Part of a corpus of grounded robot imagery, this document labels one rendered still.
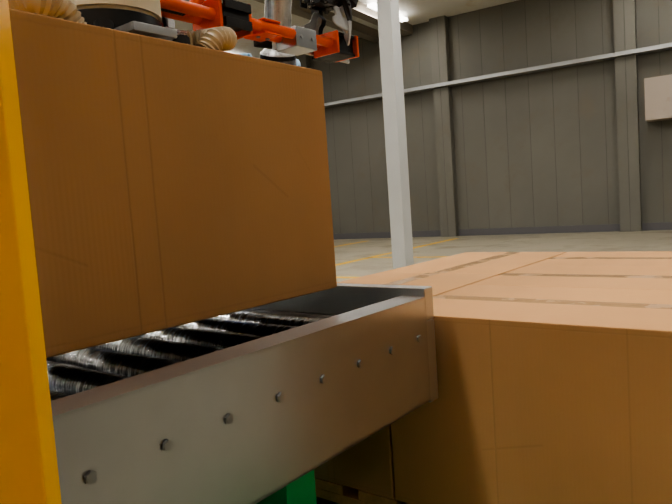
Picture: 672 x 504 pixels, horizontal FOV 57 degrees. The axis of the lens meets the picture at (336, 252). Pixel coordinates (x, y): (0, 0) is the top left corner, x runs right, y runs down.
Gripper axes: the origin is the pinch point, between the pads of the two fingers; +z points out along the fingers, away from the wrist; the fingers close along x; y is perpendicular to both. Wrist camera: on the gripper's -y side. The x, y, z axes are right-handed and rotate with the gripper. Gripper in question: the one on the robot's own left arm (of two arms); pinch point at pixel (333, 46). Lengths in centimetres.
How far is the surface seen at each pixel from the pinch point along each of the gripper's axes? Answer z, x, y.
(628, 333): 61, 69, 16
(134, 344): 60, -5, 58
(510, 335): 63, 49, 17
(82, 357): 61, -6, 67
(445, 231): 109, -475, -907
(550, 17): -239, -279, -942
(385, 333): 59, 37, 39
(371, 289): 54, 25, 25
